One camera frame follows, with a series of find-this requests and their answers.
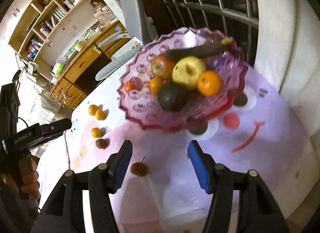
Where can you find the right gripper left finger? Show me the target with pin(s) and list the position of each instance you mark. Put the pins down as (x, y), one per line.
(63, 210)

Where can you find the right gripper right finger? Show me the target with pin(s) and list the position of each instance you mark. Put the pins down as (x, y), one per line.
(258, 210)

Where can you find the orange tangerine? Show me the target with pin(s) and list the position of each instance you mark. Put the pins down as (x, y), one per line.
(92, 109)

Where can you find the small tangerine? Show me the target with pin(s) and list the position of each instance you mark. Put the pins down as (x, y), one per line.
(100, 115)
(96, 133)

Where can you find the dark avocado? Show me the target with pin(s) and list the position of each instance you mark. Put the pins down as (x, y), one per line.
(172, 96)

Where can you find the yellow speckled pear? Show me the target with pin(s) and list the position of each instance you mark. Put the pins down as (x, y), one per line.
(187, 71)

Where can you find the red apple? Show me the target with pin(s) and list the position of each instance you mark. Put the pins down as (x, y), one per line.
(162, 66)

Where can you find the dark overripe banana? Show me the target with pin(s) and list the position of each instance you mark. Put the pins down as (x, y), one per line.
(203, 51)

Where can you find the person's left hand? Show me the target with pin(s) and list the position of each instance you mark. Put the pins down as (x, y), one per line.
(30, 177)

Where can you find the brown lychee fruit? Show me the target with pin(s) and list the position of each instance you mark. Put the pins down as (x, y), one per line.
(101, 144)

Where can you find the wooden desk with drawers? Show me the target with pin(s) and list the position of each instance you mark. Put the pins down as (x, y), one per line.
(77, 80)

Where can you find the green tissue pack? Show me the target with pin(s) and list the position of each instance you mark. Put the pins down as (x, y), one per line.
(57, 69)

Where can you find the small dark red fruit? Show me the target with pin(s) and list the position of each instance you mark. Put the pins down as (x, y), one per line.
(139, 168)

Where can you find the cartoon printed tablecloth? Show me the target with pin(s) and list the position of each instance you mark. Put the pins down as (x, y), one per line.
(183, 138)

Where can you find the beige mug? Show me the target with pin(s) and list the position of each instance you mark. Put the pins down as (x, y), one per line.
(79, 45)

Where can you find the wooden bookshelf hutch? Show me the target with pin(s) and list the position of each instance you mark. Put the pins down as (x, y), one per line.
(47, 29)

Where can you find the doll on desk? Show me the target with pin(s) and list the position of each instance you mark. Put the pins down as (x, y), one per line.
(98, 5)

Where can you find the grey office chair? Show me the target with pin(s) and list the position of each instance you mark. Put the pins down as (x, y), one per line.
(139, 26)

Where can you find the metal window bars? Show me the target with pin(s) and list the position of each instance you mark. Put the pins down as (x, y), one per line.
(234, 18)

